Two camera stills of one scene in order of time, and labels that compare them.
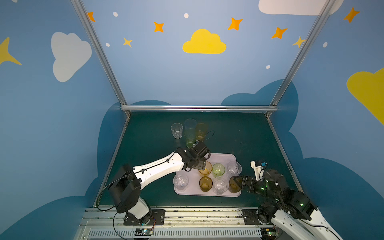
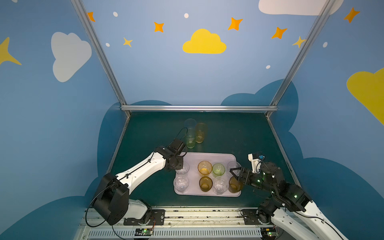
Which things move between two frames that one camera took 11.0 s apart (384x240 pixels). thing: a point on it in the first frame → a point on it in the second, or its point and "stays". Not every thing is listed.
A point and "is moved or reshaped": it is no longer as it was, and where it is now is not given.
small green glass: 218,169 stays
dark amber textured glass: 235,184 stays
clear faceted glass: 177,129 is moved or reshaped
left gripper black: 199,151 → 179,145
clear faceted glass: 180,182 stays
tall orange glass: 201,131 stays
